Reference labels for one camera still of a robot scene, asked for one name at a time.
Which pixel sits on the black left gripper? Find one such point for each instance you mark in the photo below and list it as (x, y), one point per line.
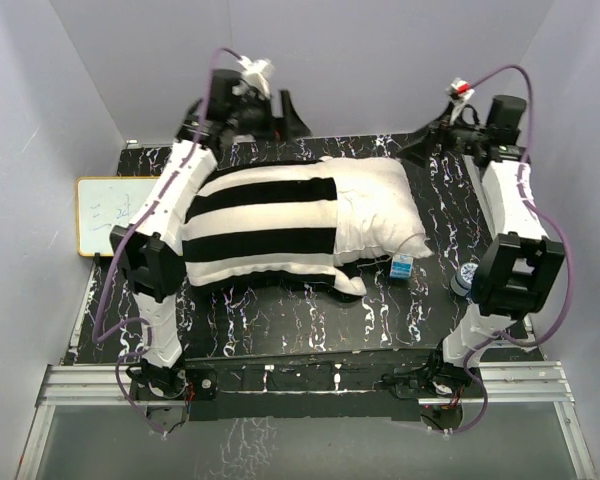
(290, 127)

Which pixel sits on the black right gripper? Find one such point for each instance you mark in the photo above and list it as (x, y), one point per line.
(439, 134)

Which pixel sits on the black white striped pillowcase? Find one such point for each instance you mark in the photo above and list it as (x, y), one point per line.
(275, 218)

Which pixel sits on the white pillow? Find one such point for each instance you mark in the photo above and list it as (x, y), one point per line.
(377, 214)

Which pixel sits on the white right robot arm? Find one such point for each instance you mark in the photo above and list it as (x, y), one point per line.
(516, 274)

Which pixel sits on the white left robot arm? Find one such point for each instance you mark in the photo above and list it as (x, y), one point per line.
(148, 250)

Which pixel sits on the yellow framed whiteboard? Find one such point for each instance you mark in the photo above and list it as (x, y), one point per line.
(102, 203)

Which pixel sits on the blue white tape roll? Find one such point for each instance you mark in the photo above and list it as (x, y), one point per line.
(462, 280)

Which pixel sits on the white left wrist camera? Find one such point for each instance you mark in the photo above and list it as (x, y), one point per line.
(257, 73)

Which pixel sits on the aluminium table frame rail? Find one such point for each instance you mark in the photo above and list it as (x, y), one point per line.
(359, 384)

